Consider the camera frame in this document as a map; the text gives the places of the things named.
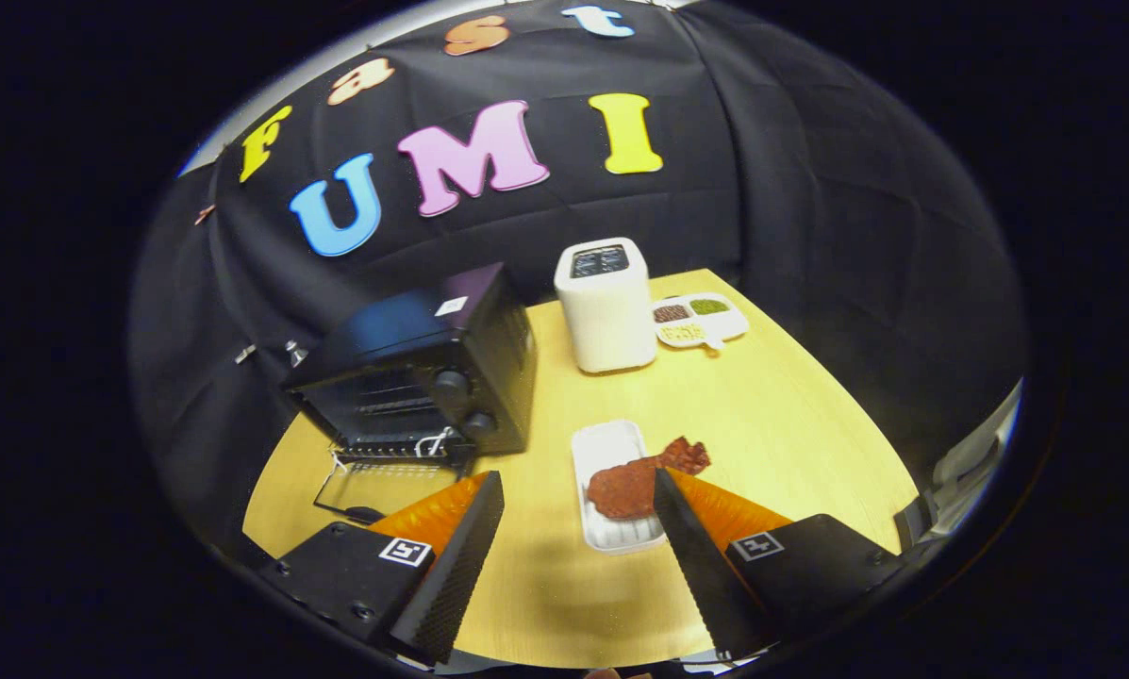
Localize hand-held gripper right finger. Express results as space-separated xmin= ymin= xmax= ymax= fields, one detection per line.
xmin=654 ymin=468 xmax=905 ymax=661

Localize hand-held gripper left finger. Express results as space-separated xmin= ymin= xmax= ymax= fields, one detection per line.
xmin=260 ymin=471 xmax=506 ymax=667

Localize brown fried meat piece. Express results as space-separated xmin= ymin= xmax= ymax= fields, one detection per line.
xmin=587 ymin=436 xmax=712 ymax=522

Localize black toaster oven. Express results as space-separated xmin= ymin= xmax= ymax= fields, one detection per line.
xmin=281 ymin=262 xmax=539 ymax=525

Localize white toaster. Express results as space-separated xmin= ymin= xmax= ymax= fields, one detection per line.
xmin=554 ymin=238 xmax=657 ymax=374

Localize white rectangular tray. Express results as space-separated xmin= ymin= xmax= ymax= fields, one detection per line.
xmin=571 ymin=420 xmax=669 ymax=555

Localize white divided snack dish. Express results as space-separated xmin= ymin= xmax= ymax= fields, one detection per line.
xmin=652 ymin=292 xmax=751 ymax=352

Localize black backdrop cloth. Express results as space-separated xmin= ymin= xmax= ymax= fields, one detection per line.
xmin=130 ymin=0 xmax=1027 ymax=557

